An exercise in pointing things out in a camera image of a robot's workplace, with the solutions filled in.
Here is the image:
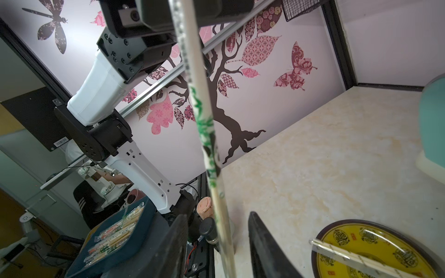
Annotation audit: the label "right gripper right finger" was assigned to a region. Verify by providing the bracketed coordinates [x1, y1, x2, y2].
[248, 212, 302, 278]

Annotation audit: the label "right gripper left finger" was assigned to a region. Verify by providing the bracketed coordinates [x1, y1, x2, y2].
[114, 214, 188, 278]

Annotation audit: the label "chopsticks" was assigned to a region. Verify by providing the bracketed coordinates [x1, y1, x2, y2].
[309, 239, 417, 278]

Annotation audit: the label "chopsticks panda wrapper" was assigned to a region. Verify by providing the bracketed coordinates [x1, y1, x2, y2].
[168, 0, 238, 278]

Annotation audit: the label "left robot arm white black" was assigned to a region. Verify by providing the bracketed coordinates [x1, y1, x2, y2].
[54, 1, 200, 240]

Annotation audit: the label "blue tray of chopsticks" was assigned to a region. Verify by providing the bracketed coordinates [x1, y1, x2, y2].
[66, 197, 157, 278]

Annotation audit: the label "black lid spice jar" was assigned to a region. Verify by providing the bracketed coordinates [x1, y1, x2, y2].
[199, 217, 220, 252]

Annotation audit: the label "pink lid spice jar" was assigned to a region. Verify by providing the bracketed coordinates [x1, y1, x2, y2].
[197, 196, 214, 220]

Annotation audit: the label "seated person in background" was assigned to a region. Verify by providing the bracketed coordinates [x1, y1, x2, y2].
[73, 159, 133, 229]

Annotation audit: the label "yellow patterned plate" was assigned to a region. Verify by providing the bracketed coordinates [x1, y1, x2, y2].
[316, 219, 445, 278]

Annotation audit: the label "mint green toaster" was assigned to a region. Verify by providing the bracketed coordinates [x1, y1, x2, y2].
[416, 74, 445, 184]

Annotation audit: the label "aluminium frame bar left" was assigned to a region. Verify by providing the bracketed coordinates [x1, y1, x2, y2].
[121, 1, 271, 119]

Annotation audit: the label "black wire wall basket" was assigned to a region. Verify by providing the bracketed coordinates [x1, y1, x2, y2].
[282, 0, 329, 22]

